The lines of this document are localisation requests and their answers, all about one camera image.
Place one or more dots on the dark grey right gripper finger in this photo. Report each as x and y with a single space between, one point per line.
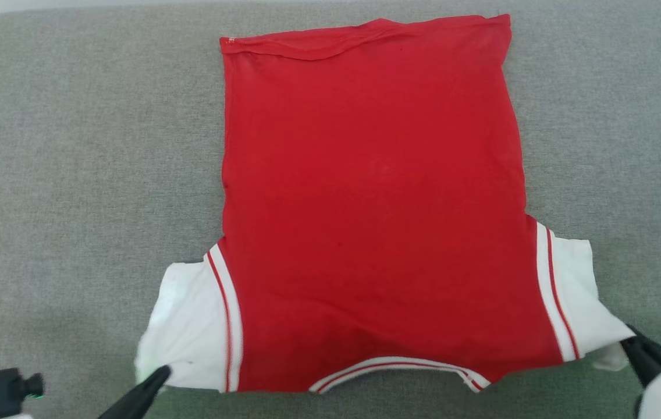
647 358

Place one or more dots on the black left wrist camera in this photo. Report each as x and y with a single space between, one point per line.
2 393

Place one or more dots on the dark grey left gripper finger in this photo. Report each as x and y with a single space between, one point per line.
138 398

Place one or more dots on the red and white t-shirt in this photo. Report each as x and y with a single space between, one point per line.
371 203

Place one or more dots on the grey fabric sofa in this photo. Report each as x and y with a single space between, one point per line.
74 174

